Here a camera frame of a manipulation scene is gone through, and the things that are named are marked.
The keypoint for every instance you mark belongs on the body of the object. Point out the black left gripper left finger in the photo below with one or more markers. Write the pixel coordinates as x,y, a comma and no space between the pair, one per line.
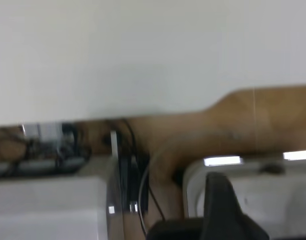
177,230

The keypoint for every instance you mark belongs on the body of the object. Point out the aluminium post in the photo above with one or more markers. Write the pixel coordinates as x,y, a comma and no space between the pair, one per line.
115,175

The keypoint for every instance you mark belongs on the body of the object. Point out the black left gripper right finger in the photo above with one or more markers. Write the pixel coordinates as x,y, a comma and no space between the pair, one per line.
225,212

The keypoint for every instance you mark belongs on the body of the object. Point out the white plastic container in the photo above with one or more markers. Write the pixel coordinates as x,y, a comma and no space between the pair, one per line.
268,190

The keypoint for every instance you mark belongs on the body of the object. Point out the black power strip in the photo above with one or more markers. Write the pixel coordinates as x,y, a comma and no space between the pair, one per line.
42,166

